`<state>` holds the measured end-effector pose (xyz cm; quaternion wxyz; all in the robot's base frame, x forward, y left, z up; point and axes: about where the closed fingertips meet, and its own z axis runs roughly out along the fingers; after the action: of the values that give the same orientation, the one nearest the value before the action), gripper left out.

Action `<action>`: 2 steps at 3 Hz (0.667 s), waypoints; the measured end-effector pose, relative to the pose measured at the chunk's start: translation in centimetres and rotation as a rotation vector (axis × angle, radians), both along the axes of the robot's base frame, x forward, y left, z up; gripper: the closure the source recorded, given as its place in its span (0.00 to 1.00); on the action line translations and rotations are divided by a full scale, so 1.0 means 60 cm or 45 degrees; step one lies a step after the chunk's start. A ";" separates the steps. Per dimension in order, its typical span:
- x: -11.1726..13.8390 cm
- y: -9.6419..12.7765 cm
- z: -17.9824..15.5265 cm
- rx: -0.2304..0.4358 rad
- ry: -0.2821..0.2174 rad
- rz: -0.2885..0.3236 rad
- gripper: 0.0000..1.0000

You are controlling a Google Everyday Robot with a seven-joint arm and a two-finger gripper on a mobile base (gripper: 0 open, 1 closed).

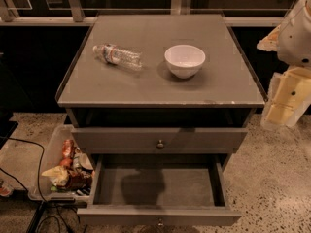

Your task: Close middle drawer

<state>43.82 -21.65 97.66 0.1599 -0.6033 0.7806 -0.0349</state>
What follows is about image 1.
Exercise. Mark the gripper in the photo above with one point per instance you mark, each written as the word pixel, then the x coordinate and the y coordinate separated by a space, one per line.
pixel 296 39

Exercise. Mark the grey drawer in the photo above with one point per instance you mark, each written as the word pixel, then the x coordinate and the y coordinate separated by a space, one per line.
pixel 158 190
pixel 159 140

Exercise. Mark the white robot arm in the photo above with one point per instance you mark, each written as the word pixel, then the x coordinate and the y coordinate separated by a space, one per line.
pixel 291 39

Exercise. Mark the grey drawer cabinet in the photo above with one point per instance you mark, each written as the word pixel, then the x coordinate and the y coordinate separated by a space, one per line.
pixel 222 94

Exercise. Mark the grey top drawer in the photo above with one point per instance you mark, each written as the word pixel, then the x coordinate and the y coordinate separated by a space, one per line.
pixel 159 140

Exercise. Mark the white bowl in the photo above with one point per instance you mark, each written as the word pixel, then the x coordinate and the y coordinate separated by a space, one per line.
pixel 184 61

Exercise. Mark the clear plastic water bottle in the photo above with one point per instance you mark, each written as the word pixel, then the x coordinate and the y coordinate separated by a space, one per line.
pixel 119 56

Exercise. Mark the brown snack bag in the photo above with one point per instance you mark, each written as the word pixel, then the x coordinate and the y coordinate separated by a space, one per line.
pixel 78 180

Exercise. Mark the red snack bag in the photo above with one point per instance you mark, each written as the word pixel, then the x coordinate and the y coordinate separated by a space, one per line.
pixel 68 151

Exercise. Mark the clear plastic bin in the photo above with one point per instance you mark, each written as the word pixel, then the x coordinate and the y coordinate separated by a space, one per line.
pixel 42 186

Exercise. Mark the yellow snack bag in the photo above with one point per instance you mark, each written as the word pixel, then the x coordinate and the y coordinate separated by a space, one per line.
pixel 58 175

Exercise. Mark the metal window frame rail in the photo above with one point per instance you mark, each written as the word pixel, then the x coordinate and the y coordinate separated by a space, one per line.
pixel 237 13

